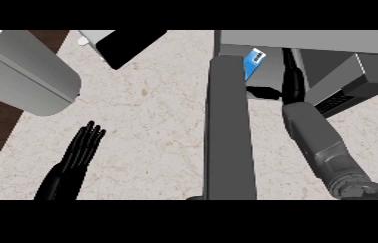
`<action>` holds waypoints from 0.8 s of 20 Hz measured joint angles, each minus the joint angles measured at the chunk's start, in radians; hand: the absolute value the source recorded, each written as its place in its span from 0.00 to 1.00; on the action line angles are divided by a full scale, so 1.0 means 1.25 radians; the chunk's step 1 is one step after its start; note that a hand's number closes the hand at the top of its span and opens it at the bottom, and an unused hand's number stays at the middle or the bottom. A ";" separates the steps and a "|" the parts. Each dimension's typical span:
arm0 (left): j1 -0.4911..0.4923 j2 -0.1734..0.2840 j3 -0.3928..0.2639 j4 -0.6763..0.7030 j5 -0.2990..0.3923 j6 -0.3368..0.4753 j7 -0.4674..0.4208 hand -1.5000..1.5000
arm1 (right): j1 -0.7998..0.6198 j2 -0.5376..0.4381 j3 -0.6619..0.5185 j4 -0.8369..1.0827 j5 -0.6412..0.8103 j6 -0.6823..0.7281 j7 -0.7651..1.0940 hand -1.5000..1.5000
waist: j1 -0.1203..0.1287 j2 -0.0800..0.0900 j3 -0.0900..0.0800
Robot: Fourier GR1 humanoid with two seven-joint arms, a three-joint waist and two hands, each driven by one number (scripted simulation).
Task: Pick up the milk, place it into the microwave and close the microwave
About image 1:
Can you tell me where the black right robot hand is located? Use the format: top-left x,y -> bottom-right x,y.
245,47 -> 307,105

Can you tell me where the grey microwave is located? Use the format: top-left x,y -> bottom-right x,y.
212,29 -> 378,119

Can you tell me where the dark grey microwave door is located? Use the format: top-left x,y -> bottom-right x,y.
186,54 -> 258,201

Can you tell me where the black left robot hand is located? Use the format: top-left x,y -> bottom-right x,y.
32,120 -> 108,201

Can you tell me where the white appliance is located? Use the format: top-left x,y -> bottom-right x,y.
77,29 -> 116,63

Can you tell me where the blue milk carton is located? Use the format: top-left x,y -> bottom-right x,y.
243,47 -> 267,82

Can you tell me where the black flat panel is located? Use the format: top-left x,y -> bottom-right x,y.
94,29 -> 168,71

